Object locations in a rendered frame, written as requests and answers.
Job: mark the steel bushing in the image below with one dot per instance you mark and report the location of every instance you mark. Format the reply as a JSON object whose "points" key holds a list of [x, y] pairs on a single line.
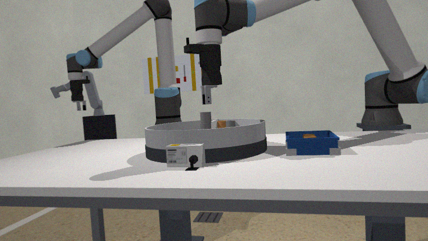
{"points": [[205, 121]]}

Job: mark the blue crate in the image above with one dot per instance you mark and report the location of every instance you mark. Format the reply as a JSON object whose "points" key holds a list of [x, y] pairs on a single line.
{"points": [[311, 144]]}

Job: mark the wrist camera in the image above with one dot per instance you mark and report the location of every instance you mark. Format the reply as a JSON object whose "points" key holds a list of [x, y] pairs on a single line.
{"points": [[192, 47]]}

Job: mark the white wall board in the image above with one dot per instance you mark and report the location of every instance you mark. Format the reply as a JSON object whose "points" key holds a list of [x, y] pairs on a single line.
{"points": [[167, 73]]}

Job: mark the grey turntable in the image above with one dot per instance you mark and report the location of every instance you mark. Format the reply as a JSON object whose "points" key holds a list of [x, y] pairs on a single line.
{"points": [[227, 140]]}

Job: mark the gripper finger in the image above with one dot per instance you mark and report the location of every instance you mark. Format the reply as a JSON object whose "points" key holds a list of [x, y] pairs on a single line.
{"points": [[207, 95]]}

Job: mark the dark floor grate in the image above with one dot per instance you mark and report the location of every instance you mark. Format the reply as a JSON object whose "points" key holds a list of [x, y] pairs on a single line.
{"points": [[207, 217]]}

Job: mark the jointed stand on black box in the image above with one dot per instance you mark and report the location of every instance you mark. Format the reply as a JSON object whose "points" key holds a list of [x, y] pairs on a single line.
{"points": [[99, 127]]}

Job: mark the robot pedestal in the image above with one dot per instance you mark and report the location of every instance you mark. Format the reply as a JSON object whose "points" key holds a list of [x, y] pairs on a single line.
{"points": [[175, 227]]}

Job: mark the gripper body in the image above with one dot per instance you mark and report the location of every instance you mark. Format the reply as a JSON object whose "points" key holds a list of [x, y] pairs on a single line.
{"points": [[211, 65], [80, 90]]}

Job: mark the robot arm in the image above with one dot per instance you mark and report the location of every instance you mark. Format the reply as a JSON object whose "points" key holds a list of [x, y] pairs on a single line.
{"points": [[391, 93], [164, 60]]}

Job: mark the white control box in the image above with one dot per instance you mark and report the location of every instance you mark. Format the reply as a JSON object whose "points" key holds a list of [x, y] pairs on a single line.
{"points": [[180, 154]]}

